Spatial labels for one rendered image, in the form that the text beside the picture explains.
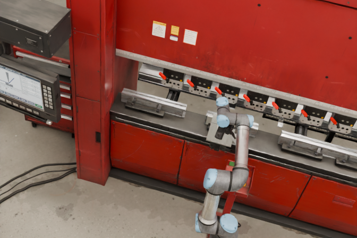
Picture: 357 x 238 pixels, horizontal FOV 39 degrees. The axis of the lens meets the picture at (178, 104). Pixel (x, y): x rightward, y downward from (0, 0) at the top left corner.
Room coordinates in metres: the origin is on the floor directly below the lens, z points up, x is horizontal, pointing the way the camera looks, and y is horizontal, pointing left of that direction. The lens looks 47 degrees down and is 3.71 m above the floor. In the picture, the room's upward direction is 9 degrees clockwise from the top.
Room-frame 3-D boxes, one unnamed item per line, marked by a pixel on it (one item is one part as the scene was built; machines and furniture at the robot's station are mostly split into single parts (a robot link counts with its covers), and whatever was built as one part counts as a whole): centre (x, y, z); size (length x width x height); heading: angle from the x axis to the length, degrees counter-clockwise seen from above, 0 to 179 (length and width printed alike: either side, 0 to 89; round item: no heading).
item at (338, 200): (2.23, -1.35, 0.58); 0.15 x 0.02 x 0.07; 82
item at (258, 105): (2.50, -0.53, 1.26); 0.15 x 0.09 x 0.17; 82
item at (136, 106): (2.56, 0.24, 0.89); 0.30 x 0.05 x 0.03; 82
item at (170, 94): (2.97, 0.03, 0.81); 0.64 x 0.08 x 0.14; 172
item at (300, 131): (2.82, -1.01, 0.81); 0.64 x 0.08 x 0.14; 172
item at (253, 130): (2.52, -0.41, 0.92); 0.39 x 0.06 x 0.10; 82
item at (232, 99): (2.53, -0.33, 1.26); 0.15 x 0.09 x 0.17; 82
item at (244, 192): (2.16, -0.51, 0.75); 0.20 x 0.16 x 0.18; 83
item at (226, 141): (2.38, -0.34, 1.00); 0.26 x 0.18 x 0.01; 172
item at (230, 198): (2.16, -0.51, 0.39); 0.05 x 0.05 x 0.54; 83
